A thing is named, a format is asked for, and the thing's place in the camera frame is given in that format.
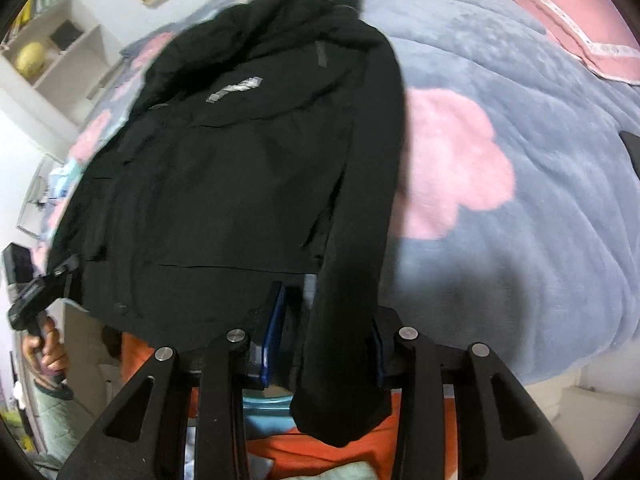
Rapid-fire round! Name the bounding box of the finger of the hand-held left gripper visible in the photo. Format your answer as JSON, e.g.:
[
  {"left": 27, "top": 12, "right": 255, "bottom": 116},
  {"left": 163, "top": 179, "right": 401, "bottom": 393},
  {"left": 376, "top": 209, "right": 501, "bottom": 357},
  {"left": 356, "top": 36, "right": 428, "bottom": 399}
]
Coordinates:
[{"left": 47, "top": 254, "right": 82, "bottom": 286}]

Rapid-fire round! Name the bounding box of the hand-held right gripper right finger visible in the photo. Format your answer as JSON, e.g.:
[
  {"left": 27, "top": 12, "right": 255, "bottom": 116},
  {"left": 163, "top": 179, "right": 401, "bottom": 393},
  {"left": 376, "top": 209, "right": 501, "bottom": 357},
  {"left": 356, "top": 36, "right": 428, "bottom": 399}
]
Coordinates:
[{"left": 371, "top": 305, "right": 586, "bottom": 480}]

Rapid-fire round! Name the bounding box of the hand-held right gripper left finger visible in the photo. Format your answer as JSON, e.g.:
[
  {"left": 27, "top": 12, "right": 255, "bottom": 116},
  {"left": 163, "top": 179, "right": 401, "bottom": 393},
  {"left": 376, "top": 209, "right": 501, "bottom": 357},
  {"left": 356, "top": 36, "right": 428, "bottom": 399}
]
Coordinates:
[{"left": 60, "top": 280, "right": 287, "bottom": 480}]

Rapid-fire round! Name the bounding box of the black hooded jacket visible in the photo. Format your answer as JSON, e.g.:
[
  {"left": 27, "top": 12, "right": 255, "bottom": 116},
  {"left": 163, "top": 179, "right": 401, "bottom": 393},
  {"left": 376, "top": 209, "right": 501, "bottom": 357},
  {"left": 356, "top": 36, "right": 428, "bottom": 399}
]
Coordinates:
[{"left": 42, "top": 0, "right": 413, "bottom": 448}]

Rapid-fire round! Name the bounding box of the person's left forearm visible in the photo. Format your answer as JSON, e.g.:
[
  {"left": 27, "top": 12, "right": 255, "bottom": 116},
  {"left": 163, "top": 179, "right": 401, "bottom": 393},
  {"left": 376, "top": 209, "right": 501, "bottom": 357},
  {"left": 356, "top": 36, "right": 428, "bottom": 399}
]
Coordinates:
[{"left": 20, "top": 380, "right": 81, "bottom": 466}]

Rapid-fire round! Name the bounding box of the person's left hand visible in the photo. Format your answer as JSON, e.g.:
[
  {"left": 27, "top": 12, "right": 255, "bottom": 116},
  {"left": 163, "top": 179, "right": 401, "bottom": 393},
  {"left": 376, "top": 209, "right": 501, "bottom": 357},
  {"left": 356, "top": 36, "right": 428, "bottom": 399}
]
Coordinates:
[{"left": 22, "top": 316, "right": 69, "bottom": 388}]

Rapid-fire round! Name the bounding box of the ink drawing poster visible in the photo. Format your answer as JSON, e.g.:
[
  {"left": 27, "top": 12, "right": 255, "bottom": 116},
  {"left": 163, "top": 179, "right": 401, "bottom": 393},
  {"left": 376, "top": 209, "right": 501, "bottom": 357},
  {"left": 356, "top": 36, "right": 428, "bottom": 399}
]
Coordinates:
[{"left": 15, "top": 155, "right": 66, "bottom": 237}]

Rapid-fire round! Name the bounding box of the blue tissue box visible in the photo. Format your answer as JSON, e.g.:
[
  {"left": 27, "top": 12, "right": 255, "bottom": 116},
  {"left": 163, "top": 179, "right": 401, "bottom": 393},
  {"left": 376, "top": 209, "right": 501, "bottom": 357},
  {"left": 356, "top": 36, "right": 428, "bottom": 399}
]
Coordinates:
[{"left": 47, "top": 160, "right": 85, "bottom": 197}]

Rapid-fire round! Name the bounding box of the orange garment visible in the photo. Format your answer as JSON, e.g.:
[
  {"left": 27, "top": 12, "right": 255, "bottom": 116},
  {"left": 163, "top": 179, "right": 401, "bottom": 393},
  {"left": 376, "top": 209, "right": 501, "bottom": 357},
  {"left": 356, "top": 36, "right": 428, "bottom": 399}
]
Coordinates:
[{"left": 120, "top": 332, "right": 458, "bottom": 480}]

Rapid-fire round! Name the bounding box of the grey pink floral blanket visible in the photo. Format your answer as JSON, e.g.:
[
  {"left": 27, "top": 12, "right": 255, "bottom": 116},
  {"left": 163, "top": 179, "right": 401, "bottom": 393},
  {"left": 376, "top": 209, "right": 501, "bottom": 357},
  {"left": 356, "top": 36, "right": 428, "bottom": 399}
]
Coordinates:
[{"left": 30, "top": 0, "right": 640, "bottom": 396}]

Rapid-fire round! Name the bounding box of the white bookshelf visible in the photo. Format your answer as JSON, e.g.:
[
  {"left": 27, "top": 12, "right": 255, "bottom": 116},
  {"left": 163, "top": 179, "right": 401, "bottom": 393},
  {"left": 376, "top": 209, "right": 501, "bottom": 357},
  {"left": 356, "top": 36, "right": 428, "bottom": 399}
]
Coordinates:
[{"left": 0, "top": 0, "right": 123, "bottom": 126}]

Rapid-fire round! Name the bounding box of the yellow globe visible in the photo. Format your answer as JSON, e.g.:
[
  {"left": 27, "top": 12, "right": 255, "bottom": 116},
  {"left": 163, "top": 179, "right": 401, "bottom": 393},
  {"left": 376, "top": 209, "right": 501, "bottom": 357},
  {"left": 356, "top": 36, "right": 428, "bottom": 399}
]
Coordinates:
[{"left": 14, "top": 41, "right": 49, "bottom": 75}]

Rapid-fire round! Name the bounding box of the black box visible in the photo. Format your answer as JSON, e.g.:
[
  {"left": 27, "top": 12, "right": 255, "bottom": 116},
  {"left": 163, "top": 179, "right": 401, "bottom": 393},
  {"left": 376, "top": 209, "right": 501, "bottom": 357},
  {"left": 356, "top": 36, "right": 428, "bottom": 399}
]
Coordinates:
[{"left": 49, "top": 20, "right": 85, "bottom": 55}]

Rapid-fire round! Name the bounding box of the pink pillow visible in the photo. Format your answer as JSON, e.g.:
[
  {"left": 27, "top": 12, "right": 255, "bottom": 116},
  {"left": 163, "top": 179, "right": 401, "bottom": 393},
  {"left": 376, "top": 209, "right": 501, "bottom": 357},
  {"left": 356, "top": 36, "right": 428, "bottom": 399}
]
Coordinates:
[{"left": 452, "top": 0, "right": 640, "bottom": 86}]

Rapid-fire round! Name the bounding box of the white bed frame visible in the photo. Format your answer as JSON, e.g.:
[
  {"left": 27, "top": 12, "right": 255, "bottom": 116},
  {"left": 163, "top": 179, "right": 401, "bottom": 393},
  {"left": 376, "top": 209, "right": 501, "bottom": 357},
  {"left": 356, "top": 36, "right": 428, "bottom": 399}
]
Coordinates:
[{"left": 520, "top": 365, "right": 640, "bottom": 441}]

